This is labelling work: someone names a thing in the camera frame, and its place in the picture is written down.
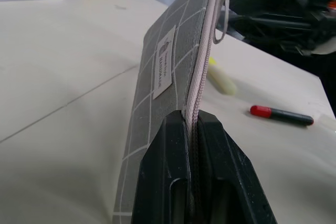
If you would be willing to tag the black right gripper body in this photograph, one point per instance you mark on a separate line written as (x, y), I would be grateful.
(320, 3)

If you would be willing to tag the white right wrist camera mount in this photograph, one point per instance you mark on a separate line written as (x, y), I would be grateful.
(325, 48)

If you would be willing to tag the grey grid zip pouch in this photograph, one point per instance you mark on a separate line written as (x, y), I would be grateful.
(168, 82)

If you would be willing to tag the yellow highlighter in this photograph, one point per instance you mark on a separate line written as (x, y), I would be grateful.
(221, 78)

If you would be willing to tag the red capped black marker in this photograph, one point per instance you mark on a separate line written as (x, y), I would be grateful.
(283, 115)

